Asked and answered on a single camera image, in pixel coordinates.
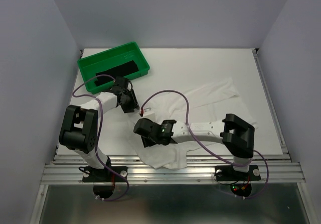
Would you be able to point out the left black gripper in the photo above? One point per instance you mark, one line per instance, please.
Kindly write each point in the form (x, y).
(133, 104)

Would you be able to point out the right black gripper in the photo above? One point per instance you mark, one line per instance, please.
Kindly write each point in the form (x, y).
(147, 141)

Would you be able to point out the white t shirt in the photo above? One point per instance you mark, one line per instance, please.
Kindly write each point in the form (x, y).
(207, 103)

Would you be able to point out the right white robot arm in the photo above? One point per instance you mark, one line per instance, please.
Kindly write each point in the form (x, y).
(233, 132)

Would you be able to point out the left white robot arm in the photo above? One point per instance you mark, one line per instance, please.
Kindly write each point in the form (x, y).
(81, 126)

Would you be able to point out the black rolled t shirt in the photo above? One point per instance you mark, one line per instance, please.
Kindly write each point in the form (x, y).
(120, 70)

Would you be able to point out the green plastic bin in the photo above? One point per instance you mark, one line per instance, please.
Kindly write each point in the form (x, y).
(105, 60)

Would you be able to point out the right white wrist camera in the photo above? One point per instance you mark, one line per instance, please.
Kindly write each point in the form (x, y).
(147, 113)

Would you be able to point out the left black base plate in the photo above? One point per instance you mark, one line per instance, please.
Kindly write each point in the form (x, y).
(91, 175)

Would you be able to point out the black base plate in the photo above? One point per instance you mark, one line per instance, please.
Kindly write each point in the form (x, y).
(91, 175)
(227, 173)

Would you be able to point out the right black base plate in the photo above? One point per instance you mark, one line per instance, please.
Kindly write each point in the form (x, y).
(227, 173)

